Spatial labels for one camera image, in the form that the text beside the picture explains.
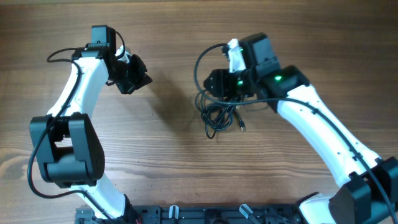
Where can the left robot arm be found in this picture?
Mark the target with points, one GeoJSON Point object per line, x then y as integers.
{"type": "Point", "coordinates": [68, 157]}

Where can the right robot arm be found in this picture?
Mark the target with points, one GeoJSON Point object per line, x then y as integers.
{"type": "Point", "coordinates": [367, 183]}

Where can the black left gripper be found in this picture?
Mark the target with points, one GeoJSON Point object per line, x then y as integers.
{"type": "Point", "coordinates": [140, 71]}

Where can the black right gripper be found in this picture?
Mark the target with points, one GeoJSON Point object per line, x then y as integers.
{"type": "Point", "coordinates": [222, 83]}

